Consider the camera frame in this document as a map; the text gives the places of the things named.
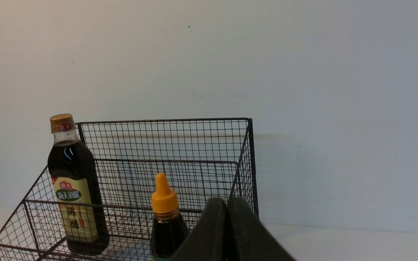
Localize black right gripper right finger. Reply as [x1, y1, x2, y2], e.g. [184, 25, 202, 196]
[226, 197, 295, 261]

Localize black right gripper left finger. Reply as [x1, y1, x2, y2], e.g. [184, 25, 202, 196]
[171, 198, 226, 261]

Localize small sauce bottle orange cap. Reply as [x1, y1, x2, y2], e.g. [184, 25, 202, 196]
[150, 173, 190, 261]

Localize dark vinegar bottle gold cap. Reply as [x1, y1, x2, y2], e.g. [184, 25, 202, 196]
[48, 113, 110, 256]

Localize black wire mesh shelf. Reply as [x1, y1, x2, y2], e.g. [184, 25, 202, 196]
[0, 117, 259, 261]

